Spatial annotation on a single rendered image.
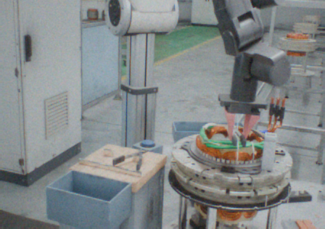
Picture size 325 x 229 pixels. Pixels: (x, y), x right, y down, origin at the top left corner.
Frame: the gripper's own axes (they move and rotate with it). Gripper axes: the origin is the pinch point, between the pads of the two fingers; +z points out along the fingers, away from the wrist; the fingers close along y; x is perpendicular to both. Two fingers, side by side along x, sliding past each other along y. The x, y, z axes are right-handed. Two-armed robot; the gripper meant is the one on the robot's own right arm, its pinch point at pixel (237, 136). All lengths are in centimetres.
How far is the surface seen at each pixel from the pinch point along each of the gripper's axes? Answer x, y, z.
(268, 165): 4.3, 9.4, 8.4
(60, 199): -5.5, -39.2, 16.5
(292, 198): 48, 32, 39
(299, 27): 479, 153, 15
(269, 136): 4.6, 8.5, 0.9
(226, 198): 0.7, -0.5, 16.4
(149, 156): 17.0, -20.2, 13.8
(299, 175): 245, 104, 119
